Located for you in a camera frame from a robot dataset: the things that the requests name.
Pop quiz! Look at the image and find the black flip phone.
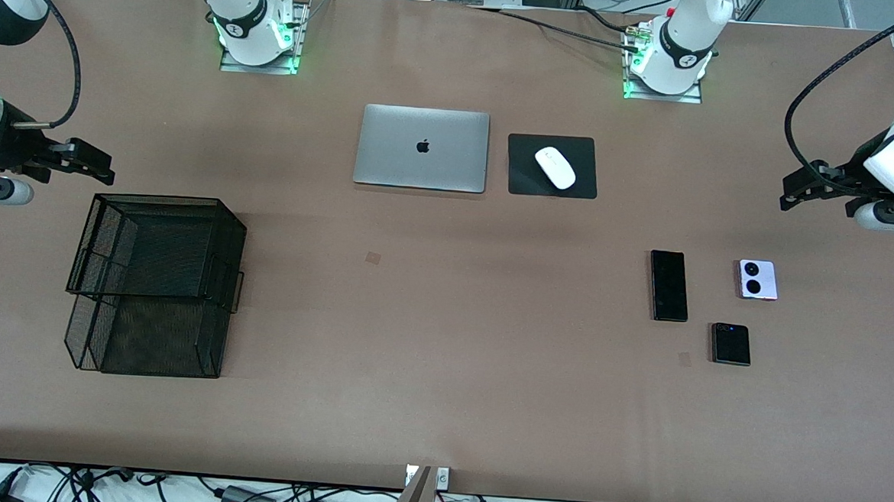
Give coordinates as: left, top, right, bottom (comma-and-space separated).
709, 322, 753, 367

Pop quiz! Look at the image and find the black mouse pad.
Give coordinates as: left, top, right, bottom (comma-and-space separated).
505, 133, 601, 200

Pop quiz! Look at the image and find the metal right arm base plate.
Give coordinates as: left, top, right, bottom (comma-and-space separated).
219, 0, 310, 76

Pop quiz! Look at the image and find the lavender flip phone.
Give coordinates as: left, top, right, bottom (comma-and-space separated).
735, 258, 781, 302

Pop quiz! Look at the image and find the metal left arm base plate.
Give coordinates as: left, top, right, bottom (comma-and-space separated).
621, 23, 708, 105

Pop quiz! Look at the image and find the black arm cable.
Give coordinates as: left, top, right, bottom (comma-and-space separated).
781, 0, 894, 199
10, 0, 88, 133

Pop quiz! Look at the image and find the silver closed laptop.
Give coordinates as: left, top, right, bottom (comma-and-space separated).
352, 103, 492, 195

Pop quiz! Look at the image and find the white computer mouse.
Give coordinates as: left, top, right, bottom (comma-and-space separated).
533, 145, 578, 191

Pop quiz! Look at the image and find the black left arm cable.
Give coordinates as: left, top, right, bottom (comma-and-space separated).
781, 0, 894, 199

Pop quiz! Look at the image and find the long black table cable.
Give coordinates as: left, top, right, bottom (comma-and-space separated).
465, 6, 643, 53

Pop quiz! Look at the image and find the long black smartphone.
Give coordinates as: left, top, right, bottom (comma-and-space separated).
647, 249, 692, 323

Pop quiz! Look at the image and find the short black table cable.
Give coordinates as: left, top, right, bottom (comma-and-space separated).
573, 5, 641, 34

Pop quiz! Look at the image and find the black mesh two-tier tray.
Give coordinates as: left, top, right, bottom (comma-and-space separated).
62, 191, 249, 381

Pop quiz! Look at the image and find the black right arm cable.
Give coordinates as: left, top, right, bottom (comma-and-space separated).
10, 0, 88, 133

